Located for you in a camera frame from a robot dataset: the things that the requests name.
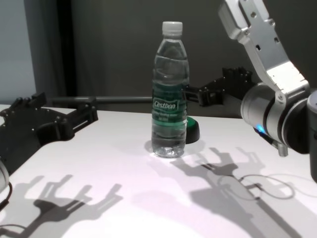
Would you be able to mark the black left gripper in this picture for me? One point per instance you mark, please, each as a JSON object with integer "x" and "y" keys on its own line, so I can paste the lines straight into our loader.
{"x": 24, "y": 131}

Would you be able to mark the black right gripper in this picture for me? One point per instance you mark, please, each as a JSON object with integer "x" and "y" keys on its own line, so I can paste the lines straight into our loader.
{"x": 230, "y": 86}

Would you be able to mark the thin grey horizontal rail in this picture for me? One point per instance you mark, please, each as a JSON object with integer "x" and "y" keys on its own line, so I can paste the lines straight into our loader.
{"x": 111, "y": 99}

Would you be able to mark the clear plastic water bottle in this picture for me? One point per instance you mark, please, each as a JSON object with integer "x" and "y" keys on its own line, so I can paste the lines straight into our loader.
{"x": 169, "y": 74}

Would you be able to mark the green button black base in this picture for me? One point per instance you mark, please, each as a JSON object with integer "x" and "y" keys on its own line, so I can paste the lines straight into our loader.
{"x": 193, "y": 132}

